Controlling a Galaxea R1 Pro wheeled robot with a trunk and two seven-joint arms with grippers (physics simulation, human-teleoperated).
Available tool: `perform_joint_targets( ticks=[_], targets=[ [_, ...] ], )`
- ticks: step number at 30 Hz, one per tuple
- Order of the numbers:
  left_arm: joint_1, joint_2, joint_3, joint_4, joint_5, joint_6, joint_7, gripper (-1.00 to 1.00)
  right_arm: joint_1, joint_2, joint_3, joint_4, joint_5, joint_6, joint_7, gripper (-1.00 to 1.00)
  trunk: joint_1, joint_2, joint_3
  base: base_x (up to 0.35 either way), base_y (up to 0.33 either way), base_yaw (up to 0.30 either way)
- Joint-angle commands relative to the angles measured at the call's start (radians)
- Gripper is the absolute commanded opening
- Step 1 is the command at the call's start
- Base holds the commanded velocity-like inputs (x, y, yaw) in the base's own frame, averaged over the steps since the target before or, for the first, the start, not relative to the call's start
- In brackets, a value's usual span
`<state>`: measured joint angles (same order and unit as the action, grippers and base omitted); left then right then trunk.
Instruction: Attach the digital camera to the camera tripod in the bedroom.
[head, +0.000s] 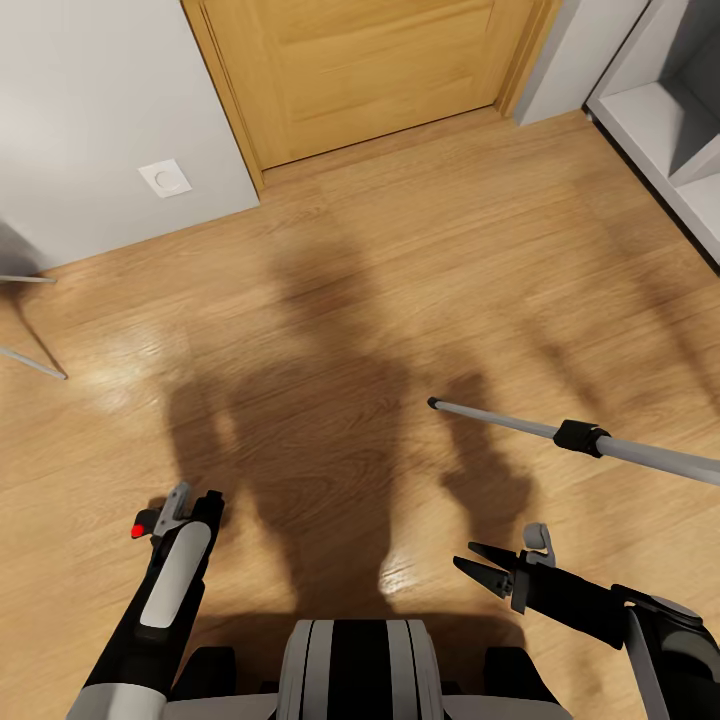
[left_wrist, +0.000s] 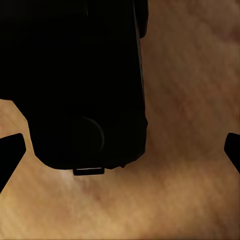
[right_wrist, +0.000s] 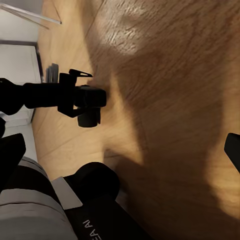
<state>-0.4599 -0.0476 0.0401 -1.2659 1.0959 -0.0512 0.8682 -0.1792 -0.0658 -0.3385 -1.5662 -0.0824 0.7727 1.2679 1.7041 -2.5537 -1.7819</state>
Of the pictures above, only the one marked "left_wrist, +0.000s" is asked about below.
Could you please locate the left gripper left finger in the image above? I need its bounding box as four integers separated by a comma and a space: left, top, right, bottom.
0, 133, 26, 193

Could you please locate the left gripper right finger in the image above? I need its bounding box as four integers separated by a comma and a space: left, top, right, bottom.
224, 132, 240, 173

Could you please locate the digital camera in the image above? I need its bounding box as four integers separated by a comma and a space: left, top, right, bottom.
0, 0, 149, 176

